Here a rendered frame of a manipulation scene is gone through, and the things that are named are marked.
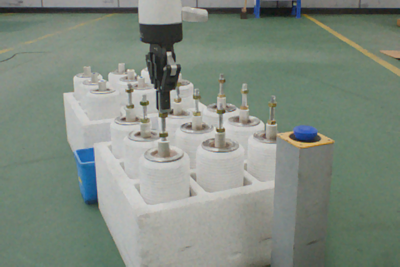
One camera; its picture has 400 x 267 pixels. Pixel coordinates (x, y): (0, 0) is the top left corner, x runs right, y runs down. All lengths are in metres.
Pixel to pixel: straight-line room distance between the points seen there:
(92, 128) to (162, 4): 0.62
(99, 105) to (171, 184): 0.55
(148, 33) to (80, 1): 6.72
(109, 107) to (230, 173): 0.56
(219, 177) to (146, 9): 0.34
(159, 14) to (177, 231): 0.39
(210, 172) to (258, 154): 0.11
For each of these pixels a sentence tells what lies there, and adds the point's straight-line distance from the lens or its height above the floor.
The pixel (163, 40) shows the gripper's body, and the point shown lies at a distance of 0.79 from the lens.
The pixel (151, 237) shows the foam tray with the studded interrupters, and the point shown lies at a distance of 0.85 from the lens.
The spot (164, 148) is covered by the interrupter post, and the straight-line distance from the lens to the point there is 0.86.
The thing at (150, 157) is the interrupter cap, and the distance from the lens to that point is 0.86.
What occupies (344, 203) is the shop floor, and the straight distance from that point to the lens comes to 1.29.
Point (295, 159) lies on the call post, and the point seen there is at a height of 0.29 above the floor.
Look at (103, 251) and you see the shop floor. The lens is 1.07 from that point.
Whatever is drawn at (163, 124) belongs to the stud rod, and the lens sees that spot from 0.85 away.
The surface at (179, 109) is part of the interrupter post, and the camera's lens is 1.11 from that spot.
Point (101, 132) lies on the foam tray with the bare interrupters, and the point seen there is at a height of 0.15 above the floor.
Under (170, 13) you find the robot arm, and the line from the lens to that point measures 0.79.
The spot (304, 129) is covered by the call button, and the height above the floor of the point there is 0.33.
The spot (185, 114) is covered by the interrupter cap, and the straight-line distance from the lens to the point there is 1.11.
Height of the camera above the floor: 0.58
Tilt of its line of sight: 17 degrees down
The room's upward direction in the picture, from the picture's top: straight up
